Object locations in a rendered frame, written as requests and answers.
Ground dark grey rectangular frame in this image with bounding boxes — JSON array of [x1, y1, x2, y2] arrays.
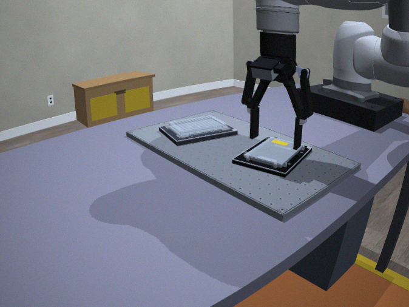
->
[[159, 125, 238, 146]]

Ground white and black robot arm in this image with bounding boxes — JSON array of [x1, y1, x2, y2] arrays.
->
[[249, 0, 409, 102]]

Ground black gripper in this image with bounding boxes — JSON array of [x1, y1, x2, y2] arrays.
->
[[242, 32, 314, 150]]

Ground black rectangular frame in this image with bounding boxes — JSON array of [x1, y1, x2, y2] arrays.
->
[[232, 137, 312, 178]]

